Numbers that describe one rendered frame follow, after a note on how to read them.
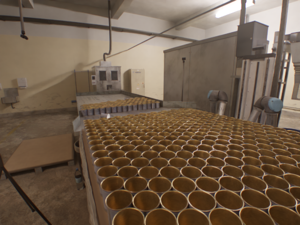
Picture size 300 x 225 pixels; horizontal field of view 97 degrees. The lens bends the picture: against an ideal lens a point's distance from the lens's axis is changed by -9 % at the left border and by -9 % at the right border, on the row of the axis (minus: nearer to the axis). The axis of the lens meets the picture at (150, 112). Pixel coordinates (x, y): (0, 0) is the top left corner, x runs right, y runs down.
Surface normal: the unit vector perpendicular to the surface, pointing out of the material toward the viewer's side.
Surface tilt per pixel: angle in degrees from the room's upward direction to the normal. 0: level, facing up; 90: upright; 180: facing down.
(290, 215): 90
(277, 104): 83
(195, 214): 89
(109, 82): 90
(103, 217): 4
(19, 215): 0
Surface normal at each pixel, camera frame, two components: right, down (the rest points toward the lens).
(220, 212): -0.22, 0.20
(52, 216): 0.00, -0.97
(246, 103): -0.92, 0.09
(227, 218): -0.68, 0.16
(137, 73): 0.46, 0.21
